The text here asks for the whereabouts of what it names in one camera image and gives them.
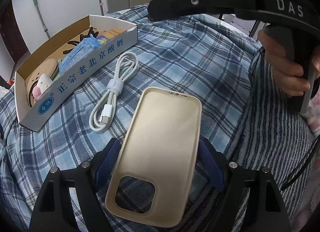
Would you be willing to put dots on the beige phone case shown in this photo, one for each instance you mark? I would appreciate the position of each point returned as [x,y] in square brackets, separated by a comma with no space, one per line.
[160,147]

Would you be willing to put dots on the gold cigarette box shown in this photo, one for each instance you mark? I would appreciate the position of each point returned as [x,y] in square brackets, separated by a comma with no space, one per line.
[104,36]

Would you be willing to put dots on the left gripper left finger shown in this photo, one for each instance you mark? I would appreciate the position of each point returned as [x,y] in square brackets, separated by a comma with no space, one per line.
[104,162]

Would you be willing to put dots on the white cardboard box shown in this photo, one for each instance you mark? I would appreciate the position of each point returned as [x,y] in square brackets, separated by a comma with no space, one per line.
[33,118]

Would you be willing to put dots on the blue plaid shirt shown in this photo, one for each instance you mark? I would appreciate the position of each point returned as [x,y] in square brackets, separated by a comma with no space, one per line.
[192,55]

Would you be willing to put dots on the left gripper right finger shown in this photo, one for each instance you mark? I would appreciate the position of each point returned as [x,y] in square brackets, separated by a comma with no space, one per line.
[213,163]

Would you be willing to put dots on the right hand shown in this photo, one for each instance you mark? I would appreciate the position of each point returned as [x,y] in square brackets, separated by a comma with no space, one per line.
[286,73]

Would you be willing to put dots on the dark wooden door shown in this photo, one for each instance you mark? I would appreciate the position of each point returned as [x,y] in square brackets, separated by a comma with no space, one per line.
[11,34]

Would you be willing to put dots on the striped grey sleeve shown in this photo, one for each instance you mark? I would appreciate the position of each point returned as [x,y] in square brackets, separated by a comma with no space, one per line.
[269,132]

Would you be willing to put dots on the white pink plush bunny headband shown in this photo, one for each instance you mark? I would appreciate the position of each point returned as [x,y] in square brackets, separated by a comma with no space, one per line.
[41,86]

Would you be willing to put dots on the blue tissue pack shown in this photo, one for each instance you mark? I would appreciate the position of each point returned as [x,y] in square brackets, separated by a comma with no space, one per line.
[81,50]

